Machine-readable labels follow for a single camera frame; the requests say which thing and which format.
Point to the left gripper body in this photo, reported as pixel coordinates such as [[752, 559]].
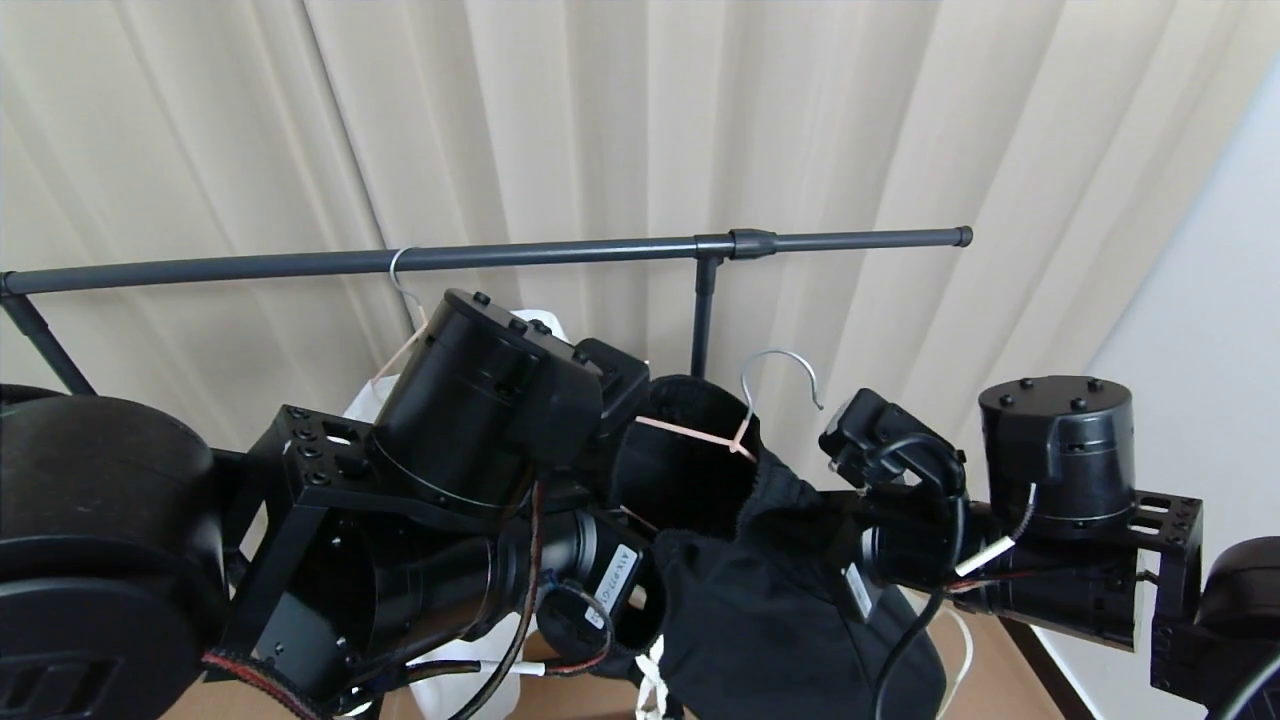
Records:
[[560, 580]]

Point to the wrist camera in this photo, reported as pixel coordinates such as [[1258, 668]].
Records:
[[870, 430], [620, 385]]

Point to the pink clothes hanger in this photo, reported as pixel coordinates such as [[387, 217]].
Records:
[[392, 268], [700, 435]]

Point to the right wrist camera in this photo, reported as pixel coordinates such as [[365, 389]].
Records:
[[870, 430]]

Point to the white laundry basket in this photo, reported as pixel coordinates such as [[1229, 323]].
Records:
[[968, 650]]

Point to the black garment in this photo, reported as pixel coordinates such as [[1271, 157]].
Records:
[[780, 620]]

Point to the black clothes rack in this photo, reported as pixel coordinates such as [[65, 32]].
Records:
[[250, 265]]

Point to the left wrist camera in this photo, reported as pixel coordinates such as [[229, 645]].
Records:
[[620, 385]]

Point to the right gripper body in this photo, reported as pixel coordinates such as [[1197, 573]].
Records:
[[920, 550]]

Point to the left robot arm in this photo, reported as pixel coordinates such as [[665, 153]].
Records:
[[100, 520]]

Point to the white printed t-shirt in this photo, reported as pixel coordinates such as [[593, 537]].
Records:
[[440, 695]]

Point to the beige curtain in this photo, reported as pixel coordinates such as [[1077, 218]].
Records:
[[700, 120]]

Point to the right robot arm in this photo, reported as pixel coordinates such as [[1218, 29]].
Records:
[[1060, 450]]

